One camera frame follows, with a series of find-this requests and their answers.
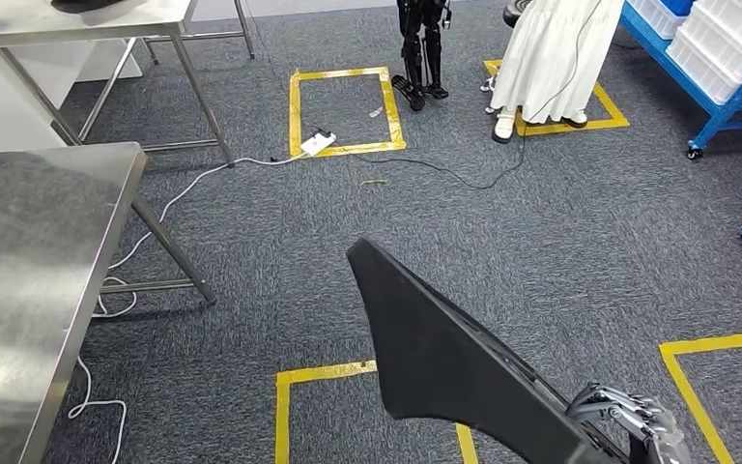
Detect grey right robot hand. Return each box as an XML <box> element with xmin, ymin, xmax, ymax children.
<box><xmin>565</xmin><ymin>382</ymin><xmax>696</xmax><ymax>464</ymax></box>

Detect black plastic panel part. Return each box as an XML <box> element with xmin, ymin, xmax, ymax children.
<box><xmin>345</xmin><ymin>237</ymin><xmax>632</xmax><ymax>464</ymax></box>

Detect stainless steel workbench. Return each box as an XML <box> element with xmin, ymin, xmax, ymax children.
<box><xmin>0</xmin><ymin>0</ymin><xmax>257</xmax><ymax>169</ymax></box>
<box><xmin>0</xmin><ymin>141</ymin><xmax>218</xmax><ymax>464</ymax></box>

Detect yellow floor tape square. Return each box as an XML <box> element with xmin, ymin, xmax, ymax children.
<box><xmin>482</xmin><ymin>58</ymin><xmax>631</xmax><ymax>138</ymax></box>
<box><xmin>273</xmin><ymin>360</ymin><xmax>480</xmax><ymax>464</ymax></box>
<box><xmin>288</xmin><ymin>66</ymin><xmax>408</xmax><ymax>160</ymax></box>
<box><xmin>658</xmin><ymin>330</ymin><xmax>742</xmax><ymax>464</ymax></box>

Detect person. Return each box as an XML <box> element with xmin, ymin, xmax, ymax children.
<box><xmin>480</xmin><ymin>0</ymin><xmax>628</xmax><ymax>146</ymax></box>

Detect black round seat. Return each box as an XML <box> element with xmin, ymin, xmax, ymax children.
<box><xmin>501</xmin><ymin>0</ymin><xmax>535</xmax><ymax>30</ymax></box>

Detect white power strip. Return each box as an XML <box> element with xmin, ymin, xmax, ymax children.
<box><xmin>299</xmin><ymin>129</ymin><xmax>339</xmax><ymax>159</ymax></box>

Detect black bystander humanoid robot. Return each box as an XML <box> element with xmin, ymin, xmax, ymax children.
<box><xmin>391</xmin><ymin>0</ymin><xmax>453</xmax><ymax>113</ymax></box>

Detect white desk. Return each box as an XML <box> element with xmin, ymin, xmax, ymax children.
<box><xmin>0</xmin><ymin>35</ymin><xmax>145</xmax><ymax>155</ymax></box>

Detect black floor cable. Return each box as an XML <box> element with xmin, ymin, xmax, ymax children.
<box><xmin>328</xmin><ymin>0</ymin><xmax>605</xmax><ymax>191</ymax></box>

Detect white floor cable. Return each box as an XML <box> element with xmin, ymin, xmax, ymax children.
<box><xmin>67</xmin><ymin>152</ymin><xmax>309</xmax><ymax>464</ymax></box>

